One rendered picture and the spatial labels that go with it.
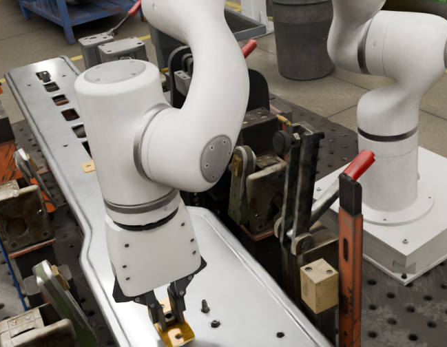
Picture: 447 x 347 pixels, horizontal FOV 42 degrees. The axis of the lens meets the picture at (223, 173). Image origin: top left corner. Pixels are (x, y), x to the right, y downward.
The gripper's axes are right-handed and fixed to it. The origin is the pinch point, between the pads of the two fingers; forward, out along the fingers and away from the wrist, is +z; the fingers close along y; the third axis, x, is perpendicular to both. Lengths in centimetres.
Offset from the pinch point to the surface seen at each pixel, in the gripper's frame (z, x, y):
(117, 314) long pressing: 3.0, -5.5, 5.4
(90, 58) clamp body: 1, -102, -18
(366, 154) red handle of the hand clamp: -11.8, 0.5, -30.3
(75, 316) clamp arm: -1.1, -3.8, 10.5
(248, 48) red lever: -12, -47, -38
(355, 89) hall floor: 103, -220, -199
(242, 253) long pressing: 2.6, -7.0, -14.2
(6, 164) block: 11, -76, 12
